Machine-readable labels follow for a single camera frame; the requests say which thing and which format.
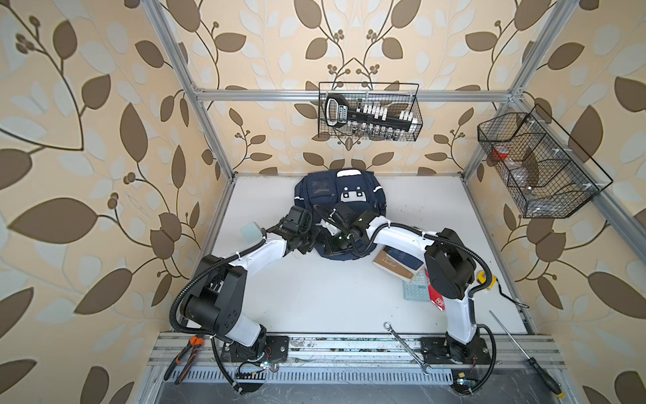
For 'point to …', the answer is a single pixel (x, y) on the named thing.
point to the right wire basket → (545, 173)
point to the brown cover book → (394, 267)
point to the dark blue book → (406, 261)
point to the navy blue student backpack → (328, 189)
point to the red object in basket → (499, 156)
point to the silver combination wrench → (424, 366)
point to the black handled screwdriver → (551, 384)
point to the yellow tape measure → (481, 278)
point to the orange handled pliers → (196, 341)
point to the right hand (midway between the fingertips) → (324, 253)
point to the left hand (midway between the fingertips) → (325, 231)
